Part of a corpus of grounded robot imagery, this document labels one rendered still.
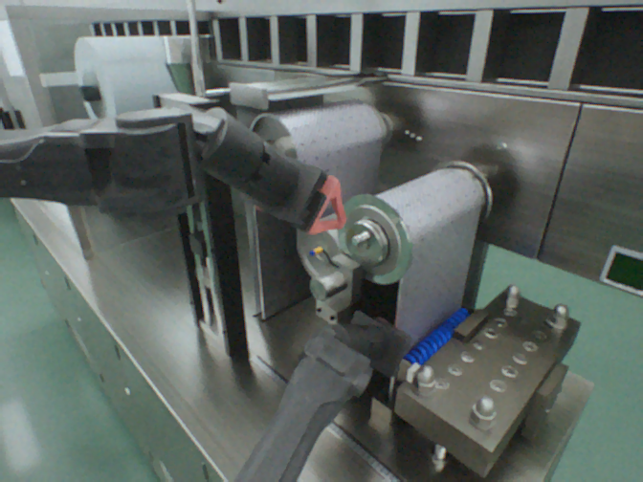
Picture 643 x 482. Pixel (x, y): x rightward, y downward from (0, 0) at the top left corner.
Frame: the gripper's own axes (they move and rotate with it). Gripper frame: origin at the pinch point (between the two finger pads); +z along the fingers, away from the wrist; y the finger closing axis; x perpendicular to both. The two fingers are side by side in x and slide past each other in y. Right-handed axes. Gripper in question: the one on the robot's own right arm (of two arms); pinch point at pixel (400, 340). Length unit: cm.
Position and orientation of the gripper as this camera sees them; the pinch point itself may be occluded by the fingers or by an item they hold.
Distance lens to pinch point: 72.7
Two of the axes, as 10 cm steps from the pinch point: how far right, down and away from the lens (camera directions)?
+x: 3.6, -9.3, -1.0
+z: 6.2, 1.6, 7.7
